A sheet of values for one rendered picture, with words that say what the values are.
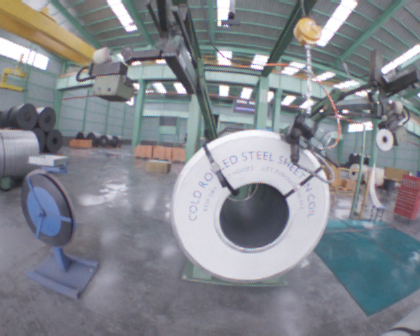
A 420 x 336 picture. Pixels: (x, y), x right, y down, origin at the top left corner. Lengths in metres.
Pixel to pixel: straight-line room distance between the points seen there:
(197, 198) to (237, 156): 0.38
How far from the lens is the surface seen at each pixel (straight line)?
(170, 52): 1.04
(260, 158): 1.21
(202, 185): 1.22
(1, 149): 4.79
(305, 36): 1.41
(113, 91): 1.07
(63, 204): 1.46
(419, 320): 0.27
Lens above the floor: 1.23
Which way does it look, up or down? 7 degrees down
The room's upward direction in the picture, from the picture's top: 6 degrees clockwise
